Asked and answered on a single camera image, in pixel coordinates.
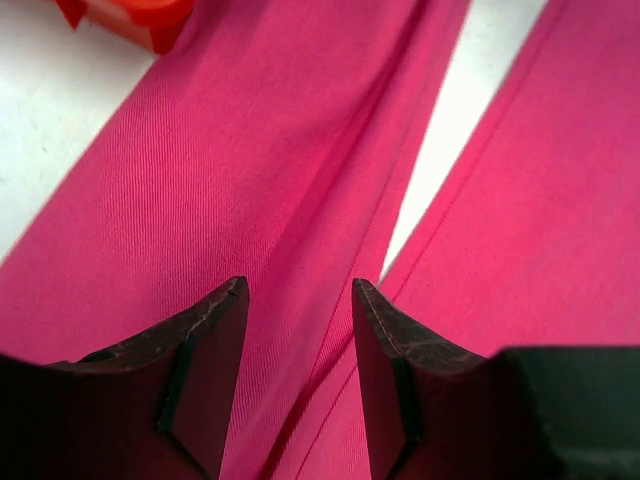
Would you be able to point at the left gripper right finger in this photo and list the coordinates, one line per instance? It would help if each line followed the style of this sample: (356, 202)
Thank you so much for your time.
(434, 410)

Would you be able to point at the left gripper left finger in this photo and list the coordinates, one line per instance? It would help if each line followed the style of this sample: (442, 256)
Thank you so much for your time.
(154, 406)

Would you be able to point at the red plastic bin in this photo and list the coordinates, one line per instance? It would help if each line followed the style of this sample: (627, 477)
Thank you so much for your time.
(152, 24)

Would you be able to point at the pink trousers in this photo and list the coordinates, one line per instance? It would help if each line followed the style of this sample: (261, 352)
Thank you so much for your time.
(275, 143)

